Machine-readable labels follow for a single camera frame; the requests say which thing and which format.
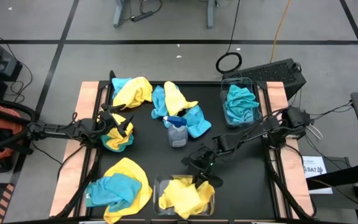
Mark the red vacuum cleaner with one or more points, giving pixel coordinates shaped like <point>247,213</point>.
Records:
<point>8,122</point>

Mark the grey spray bottle blue trigger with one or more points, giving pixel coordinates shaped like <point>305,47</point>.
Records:
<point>177,137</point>

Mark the wooden side board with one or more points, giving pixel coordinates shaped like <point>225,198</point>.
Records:
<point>292,174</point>
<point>70,174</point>

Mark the black metal beam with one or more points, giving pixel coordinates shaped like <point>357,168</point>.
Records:
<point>346,175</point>

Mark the black aluminium table frame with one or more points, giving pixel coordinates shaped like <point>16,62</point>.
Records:
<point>182,83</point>

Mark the black corner post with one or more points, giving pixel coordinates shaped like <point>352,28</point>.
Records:
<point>112,76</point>

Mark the black power strip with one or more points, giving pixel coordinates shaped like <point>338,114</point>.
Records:
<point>141,16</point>

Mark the white paper sign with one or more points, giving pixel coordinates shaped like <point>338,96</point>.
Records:
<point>312,161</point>

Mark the blue microfiber towel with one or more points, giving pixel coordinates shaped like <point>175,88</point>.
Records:
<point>118,84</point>
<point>158,102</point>
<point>197,123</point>
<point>113,191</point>
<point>247,119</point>

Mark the clear plastic basket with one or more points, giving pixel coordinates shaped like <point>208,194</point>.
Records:
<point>157,186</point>
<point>238,81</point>

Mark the teal microfiber towel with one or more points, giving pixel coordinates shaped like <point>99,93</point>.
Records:
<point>232,109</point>
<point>128,144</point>
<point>244,96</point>

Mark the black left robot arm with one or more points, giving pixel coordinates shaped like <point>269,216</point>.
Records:
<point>57,132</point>

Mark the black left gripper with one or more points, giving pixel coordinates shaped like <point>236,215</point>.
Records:
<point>106,121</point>

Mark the grey desk leg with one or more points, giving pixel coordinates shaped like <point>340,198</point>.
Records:
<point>210,15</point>
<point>118,15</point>

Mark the yellow blue cloths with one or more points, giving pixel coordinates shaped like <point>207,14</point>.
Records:
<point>117,140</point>

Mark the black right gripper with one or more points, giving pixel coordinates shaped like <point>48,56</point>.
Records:
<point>204,161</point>

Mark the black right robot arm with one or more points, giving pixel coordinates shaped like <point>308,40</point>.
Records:
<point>244,134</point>

